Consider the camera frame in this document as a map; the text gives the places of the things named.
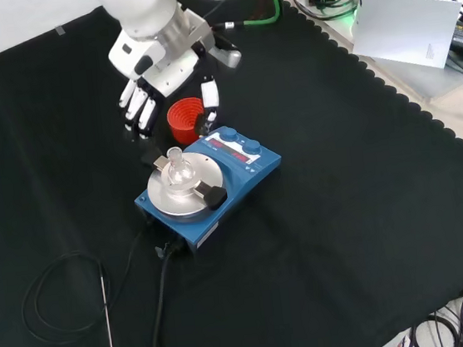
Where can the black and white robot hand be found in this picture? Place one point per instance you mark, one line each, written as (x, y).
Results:
(170, 73)

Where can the heater with blue base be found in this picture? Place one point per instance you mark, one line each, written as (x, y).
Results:
(252, 171)

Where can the red ribbed plastic cup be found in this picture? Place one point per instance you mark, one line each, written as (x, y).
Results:
(182, 124)

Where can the clear round-bottom glass flask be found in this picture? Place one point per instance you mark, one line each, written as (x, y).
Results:
(179, 173)

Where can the clear tape piece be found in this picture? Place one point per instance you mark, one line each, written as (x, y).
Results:
(60, 31)

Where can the black bench cloth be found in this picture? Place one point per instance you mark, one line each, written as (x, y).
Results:
(305, 236)

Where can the pale board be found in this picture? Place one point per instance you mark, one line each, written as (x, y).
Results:
(403, 28)

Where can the thin steel probe rod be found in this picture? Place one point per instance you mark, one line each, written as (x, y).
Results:
(108, 321)

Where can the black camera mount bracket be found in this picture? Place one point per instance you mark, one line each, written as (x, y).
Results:
(202, 49)

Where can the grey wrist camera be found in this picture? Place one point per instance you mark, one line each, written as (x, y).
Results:
(231, 58)

